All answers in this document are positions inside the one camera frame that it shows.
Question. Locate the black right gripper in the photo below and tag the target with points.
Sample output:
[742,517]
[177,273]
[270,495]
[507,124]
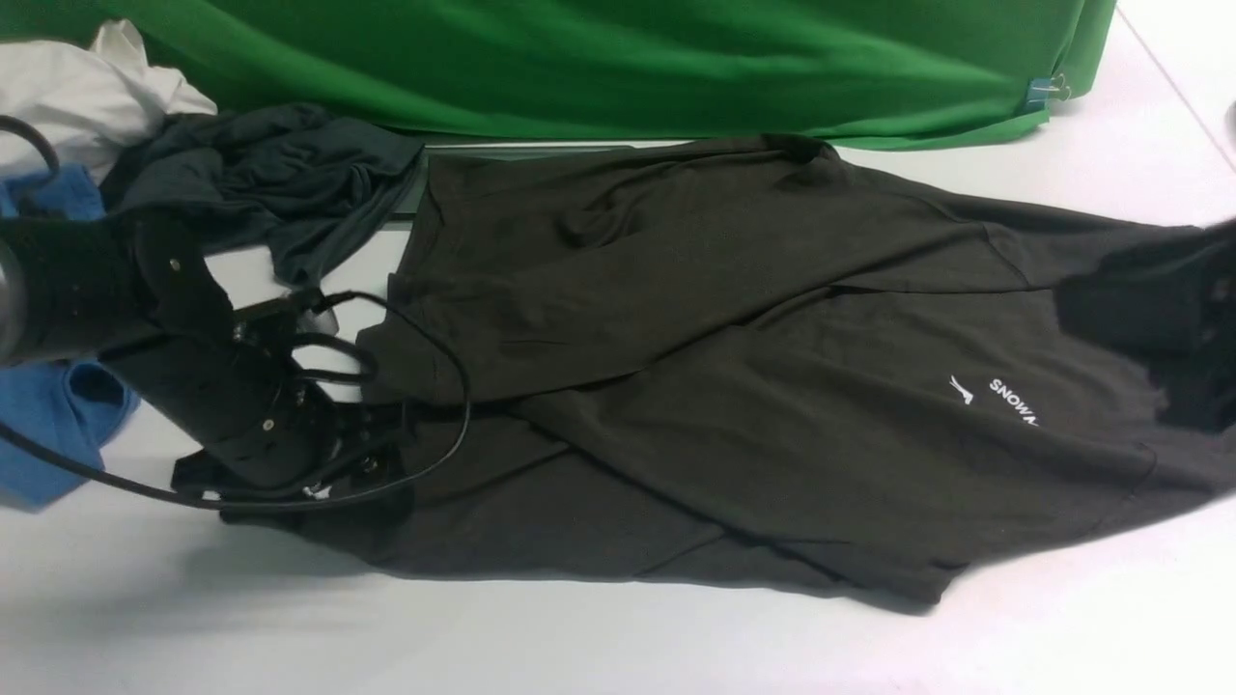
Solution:
[1169,306]

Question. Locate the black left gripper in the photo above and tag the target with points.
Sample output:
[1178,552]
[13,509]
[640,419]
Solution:
[257,406]

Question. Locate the dark gray long-sleeve shirt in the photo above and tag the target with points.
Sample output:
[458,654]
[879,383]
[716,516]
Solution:
[751,363]

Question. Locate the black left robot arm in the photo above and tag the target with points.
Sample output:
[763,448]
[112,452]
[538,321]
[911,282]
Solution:
[133,292]

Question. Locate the blue crumpled shirt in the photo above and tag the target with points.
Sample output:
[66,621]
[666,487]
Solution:
[73,408]

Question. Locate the dark teal crumpled shirt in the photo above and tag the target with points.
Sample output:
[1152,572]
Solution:
[310,186]

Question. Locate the white crumpled shirt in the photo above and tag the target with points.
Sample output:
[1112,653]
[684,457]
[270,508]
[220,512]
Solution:
[92,104]

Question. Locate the blue binder clip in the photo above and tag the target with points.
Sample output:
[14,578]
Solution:
[1041,93]

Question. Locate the green backdrop cloth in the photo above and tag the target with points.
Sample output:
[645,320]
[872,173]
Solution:
[877,75]

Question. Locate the metal table cable hatch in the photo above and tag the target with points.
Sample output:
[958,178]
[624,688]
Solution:
[407,209]

